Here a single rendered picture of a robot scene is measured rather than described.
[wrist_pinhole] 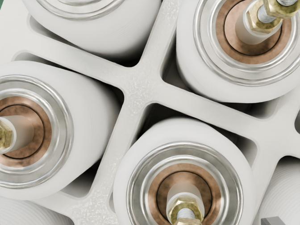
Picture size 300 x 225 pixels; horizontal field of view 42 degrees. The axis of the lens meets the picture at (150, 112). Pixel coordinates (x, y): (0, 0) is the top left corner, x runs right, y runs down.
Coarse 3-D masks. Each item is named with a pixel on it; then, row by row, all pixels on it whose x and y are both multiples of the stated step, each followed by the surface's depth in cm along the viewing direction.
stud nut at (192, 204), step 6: (180, 198) 22; (186, 198) 22; (174, 204) 22; (180, 204) 21; (186, 204) 21; (192, 204) 21; (174, 210) 21; (192, 210) 21; (198, 210) 21; (174, 216) 21; (198, 216) 21; (174, 222) 21
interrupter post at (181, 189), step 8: (176, 184) 25; (184, 184) 25; (192, 184) 25; (168, 192) 25; (176, 192) 23; (184, 192) 22; (192, 192) 23; (168, 200) 23; (200, 200) 22; (168, 208) 22; (200, 208) 22; (168, 216) 23
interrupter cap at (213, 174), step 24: (168, 144) 25; (192, 144) 25; (144, 168) 25; (168, 168) 25; (192, 168) 25; (216, 168) 25; (144, 192) 25; (216, 192) 25; (240, 192) 25; (144, 216) 25; (216, 216) 25; (240, 216) 25
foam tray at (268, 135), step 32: (0, 32) 33; (32, 32) 33; (160, 32) 32; (64, 64) 33; (96, 64) 33; (128, 64) 44; (160, 64) 32; (128, 96) 33; (160, 96) 32; (192, 96) 32; (288, 96) 32; (128, 128) 33; (224, 128) 32; (256, 128) 32; (288, 128) 32; (256, 160) 32; (64, 192) 33; (96, 192) 33; (256, 192) 32; (96, 224) 33
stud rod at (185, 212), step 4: (184, 208) 21; (188, 208) 21; (180, 212) 21; (184, 212) 21; (188, 212) 21; (192, 212) 21; (180, 216) 20; (184, 216) 20; (188, 216) 20; (192, 216) 20
